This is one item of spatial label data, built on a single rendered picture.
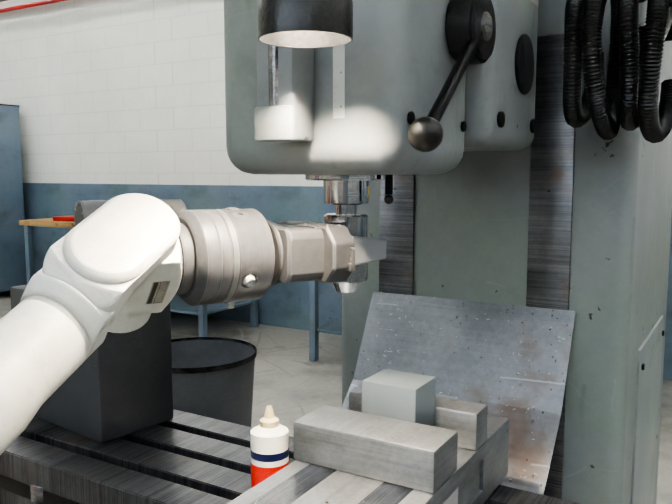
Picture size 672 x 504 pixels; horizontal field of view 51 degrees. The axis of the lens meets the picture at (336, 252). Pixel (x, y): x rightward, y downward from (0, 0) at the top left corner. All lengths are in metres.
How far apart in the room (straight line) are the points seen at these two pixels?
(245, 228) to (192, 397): 1.98
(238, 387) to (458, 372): 1.68
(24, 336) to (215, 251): 0.18
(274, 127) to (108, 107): 6.72
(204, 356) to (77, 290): 2.47
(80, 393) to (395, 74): 0.62
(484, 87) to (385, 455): 0.40
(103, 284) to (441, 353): 0.64
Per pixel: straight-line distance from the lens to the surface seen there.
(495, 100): 0.80
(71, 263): 0.56
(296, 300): 5.93
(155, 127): 6.86
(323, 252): 0.68
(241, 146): 0.70
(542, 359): 1.03
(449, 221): 1.09
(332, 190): 0.72
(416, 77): 0.66
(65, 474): 0.94
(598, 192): 1.03
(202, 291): 0.63
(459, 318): 1.08
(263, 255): 0.64
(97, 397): 0.98
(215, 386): 2.60
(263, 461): 0.76
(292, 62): 0.63
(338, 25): 0.53
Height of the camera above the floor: 1.31
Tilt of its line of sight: 6 degrees down
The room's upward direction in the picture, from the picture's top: straight up
